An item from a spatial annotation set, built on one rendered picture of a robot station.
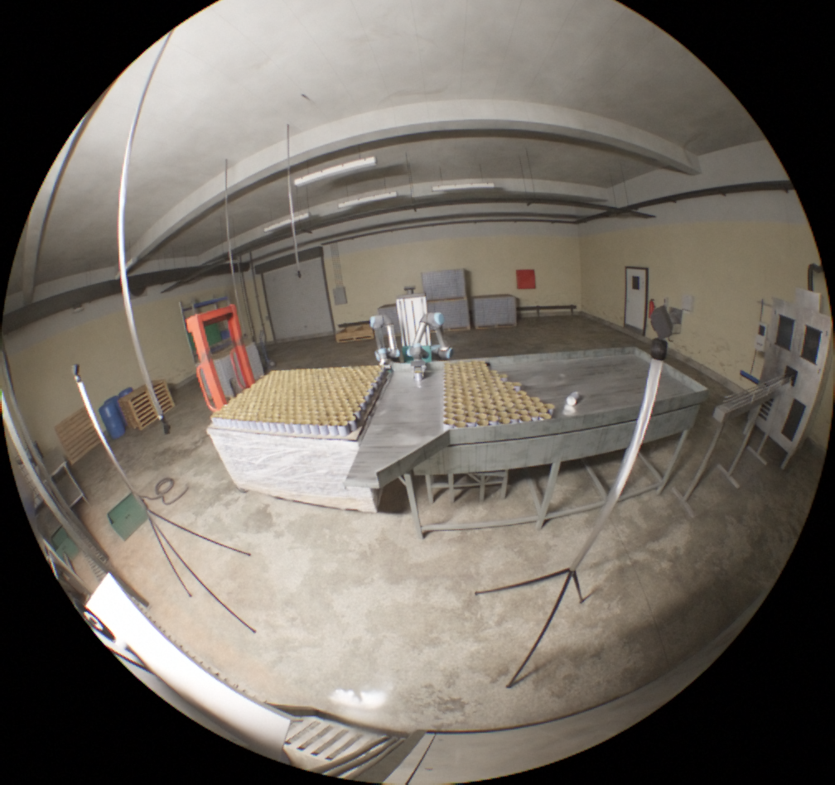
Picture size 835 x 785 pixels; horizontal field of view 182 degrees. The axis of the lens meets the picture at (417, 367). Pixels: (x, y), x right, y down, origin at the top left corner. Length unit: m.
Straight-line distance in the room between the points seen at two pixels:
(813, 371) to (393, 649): 5.03
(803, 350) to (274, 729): 4.75
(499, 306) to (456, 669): 8.79
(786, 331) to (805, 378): 0.65
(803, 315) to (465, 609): 4.78
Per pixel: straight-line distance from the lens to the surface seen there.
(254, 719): 0.51
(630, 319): 9.10
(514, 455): 1.67
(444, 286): 8.71
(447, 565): 2.22
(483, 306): 8.88
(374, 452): 1.53
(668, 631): 2.47
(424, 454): 1.39
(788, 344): 4.59
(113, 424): 8.73
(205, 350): 2.68
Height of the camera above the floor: 1.99
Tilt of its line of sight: 20 degrees down
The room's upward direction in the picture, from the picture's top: 7 degrees counter-clockwise
